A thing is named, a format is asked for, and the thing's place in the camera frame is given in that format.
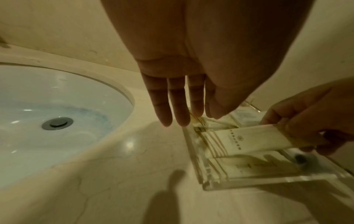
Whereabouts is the person's right hand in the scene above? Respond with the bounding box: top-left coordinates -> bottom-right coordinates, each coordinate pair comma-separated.
260,76 -> 354,157

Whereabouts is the person's left hand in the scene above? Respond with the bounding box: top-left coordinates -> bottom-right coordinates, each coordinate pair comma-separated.
99,0 -> 315,128

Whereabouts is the cream amenity box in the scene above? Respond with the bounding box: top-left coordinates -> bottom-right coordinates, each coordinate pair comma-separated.
199,123 -> 330,159

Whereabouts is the bundle of striped toiletry sachets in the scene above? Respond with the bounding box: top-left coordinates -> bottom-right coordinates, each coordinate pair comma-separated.
193,109 -> 299,182

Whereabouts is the clear acrylic amenity tray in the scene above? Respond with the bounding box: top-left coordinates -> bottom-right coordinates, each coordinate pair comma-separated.
181,98 -> 349,191

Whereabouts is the metal sink drain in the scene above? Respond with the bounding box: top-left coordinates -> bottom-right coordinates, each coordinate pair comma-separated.
41,117 -> 74,131

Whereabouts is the white sink basin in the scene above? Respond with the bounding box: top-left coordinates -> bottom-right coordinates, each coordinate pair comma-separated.
0,62 -> 135,191

